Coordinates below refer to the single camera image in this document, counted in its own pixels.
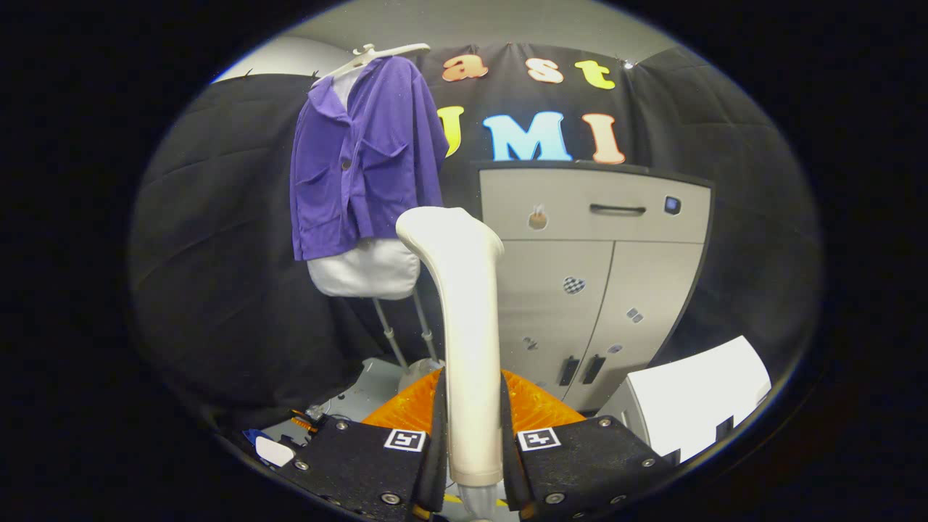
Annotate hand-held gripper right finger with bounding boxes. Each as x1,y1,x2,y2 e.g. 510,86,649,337
499,370,675,522

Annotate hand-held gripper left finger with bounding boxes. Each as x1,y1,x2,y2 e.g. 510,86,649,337
275,368,448,522

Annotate white garment steamer head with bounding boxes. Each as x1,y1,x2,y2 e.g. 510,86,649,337
396,207,505,488

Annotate purple corduroy jacket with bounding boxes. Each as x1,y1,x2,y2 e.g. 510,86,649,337
290,56,450,262

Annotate grey steamer pole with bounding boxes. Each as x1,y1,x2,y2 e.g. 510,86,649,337
413,289,442,362
372,297,411,370

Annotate orange and black tool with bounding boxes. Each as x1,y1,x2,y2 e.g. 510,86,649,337
290,408,327,436

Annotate white and blue object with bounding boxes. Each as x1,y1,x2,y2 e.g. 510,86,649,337
243,429,295,468

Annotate grey cabinet with dark top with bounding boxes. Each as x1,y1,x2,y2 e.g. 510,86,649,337
475,161,715,414

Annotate white ironing pad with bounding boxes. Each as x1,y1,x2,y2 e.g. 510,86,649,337
307,69,421,300

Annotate white box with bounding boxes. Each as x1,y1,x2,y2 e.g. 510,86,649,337
598,335,773,465

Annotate cream plastic hanger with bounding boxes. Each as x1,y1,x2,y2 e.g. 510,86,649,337
312,43,431,88

